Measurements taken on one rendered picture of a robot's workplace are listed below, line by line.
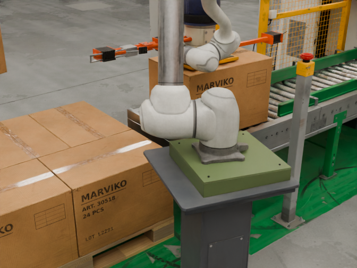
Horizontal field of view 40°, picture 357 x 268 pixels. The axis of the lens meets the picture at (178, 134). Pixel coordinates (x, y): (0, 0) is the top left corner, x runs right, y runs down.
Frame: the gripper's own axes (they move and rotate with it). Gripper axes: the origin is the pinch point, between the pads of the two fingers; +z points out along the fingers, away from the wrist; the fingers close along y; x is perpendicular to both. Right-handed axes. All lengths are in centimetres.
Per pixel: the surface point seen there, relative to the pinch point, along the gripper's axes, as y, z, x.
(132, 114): 49, 28, -1
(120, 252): 105, -17, -40
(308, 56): 4, -52, 57
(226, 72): 15.3, -19.7, 29.3
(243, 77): 21, -21, 42
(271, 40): -1, -30, 52
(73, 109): 55, 69, -20
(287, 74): 49, 21, 134
